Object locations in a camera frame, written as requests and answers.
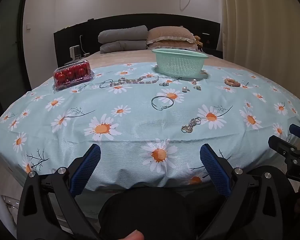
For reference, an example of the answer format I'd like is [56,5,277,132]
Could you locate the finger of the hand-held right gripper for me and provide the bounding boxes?
[289,124,300,147]
[268,135,300,161]

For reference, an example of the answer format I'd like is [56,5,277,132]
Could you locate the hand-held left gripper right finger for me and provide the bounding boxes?
[199,144,297,240]

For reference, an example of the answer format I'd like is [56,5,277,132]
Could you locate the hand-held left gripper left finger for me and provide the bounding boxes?
[16,144,102,240]

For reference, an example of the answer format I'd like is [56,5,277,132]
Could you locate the silver keyring charm cluster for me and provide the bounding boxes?
[181,117,202,134]

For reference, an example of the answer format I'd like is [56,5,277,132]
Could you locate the orange bead bracelet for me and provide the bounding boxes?
[224,78,240,87]

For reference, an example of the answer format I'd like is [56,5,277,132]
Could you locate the silver bangle with clasp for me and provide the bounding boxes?
[151,96,175,110]

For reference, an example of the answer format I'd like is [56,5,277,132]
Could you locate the thin silver bracelet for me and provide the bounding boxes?
[99,79,114,89]

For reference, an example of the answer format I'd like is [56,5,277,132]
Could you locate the grey bead necklace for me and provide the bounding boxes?
[110,75,159,87]

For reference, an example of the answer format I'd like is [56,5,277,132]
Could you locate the green plastic mesh basket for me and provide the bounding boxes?
[152,48,209,77]

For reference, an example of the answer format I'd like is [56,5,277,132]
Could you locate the person's left hand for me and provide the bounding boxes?
[124,231,145,240]

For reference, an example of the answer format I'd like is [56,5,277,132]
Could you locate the blue daisy print cloth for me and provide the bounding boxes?
[0,61,300,192]

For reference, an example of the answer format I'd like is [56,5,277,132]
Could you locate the clear box of red tomatoes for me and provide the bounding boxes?
[52,60,95,92]

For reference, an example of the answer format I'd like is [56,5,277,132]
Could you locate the cream curtain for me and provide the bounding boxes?
[217,0,300,100]

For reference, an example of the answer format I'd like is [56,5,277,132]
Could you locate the dark nightstand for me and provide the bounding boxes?
[201,47,224,59]

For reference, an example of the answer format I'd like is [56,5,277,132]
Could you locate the beige bed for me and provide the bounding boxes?
[31,47,263,90]

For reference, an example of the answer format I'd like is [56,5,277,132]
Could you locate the white bedside appliance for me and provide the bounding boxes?
[69,45,82,60]

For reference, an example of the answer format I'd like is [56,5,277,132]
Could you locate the grey folded duvet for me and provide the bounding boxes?
[98,25,148,43]
[100,40,147,54]

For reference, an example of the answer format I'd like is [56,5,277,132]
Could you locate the black headboard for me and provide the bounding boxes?
[53,13,221,67]

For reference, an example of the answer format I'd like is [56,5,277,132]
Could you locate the beige ruffled pillow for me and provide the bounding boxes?
[147,26,197,44]
[146,41,198,51]

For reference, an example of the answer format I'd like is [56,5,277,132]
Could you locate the dark door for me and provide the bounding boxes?
[0,0,32,117]

